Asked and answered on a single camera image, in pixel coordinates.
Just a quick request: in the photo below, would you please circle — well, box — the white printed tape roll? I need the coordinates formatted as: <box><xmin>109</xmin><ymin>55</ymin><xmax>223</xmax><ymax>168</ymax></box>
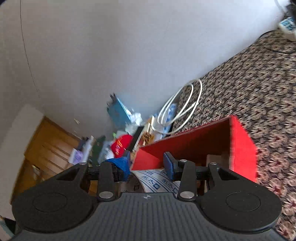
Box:
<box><xmin>120</xmin><ymin>169</ymin><xmax>180</xmax><ymax>196</ymax></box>

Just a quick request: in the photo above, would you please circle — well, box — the red cap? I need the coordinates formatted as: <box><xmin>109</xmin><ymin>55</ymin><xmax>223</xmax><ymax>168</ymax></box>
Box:
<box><xmin>111</xmin><ymin>134</ymin><xmax>133</xmax><ymax>158</ymax></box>

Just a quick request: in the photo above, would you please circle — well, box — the red cardboard box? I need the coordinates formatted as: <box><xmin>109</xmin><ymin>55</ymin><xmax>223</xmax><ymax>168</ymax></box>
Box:
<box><xmin>132</xmin><ymin>115</ymin><xmax>257</xmax><ymax>182</ymax></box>

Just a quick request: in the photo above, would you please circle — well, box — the wooden cabinet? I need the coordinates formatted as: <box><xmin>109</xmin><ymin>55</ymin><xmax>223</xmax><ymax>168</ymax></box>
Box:
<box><xmin>10</xmin><ymin>117</ymin><xmax>80</xmax><ymax>202</ymax></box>

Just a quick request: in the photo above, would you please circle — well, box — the floral patterned tablecloth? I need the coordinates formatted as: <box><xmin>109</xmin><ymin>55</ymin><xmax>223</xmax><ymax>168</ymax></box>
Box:
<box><xmin>173</xmin><ymin>30</ymin><xmax>295</xmax><ymax>240</ymax></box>

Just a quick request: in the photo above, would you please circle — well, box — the white power strip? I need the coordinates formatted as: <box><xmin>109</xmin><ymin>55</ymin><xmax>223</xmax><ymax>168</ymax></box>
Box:
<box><xmin>278</xmin><ymin>16</ymin><xmax>296</xmax><ymax>42</ymax></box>

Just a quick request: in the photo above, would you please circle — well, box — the white coiled cable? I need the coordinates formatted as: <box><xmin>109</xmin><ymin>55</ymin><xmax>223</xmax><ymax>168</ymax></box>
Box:
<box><xmin>157</xmin><ymin>78</ymin><xmax>203</xmax><ymax>135</ymax></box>

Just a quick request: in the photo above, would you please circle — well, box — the black charger cable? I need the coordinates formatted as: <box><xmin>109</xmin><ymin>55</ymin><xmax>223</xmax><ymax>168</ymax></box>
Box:
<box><xmin>257</xmin><ymin>29</ymin><xmax>296</xmax><ymax>55</ymax></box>

